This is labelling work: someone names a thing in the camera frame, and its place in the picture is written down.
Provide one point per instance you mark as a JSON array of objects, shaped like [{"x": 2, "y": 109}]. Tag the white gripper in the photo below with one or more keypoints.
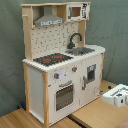
[{"x": 117, "y": 96}]

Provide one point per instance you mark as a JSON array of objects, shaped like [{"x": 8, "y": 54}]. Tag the white oven door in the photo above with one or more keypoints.
[{"x": 63, "y": 100}]

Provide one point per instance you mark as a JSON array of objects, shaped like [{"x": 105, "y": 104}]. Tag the wooden toy kitchen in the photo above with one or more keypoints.
[{"x": 46, "y": 40}]

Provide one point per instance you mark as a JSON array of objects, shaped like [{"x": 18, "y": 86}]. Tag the white fridge door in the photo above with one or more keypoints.
[{"x": 90, "y": 79}]

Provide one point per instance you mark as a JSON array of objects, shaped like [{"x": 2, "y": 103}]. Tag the right red stove knob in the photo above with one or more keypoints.
[{"x": 74, "y": 69}]

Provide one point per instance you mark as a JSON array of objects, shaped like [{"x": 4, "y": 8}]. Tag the red stove knob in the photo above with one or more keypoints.
[
  {"x": 74, "y": 69},
  {"x": 56, "y": 75}
]

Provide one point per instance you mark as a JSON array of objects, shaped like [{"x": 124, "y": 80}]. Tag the grey toy sink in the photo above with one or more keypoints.
[{"x": 79, "y": 51}]

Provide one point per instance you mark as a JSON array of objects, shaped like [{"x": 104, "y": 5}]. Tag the left red stove knob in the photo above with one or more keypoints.
[{"x": 56, "y": 75}]

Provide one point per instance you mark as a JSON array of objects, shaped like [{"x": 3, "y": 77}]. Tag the black toy stovetop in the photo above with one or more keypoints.
[{"x": 52, "y": 59}]

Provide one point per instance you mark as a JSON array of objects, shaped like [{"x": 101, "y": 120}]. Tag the toy microwave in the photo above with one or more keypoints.
[{"x": 77, "y": 11}]

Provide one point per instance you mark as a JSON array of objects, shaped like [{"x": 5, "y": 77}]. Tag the grey range hood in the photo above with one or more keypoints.
[{"x": 48, "y": 18}]

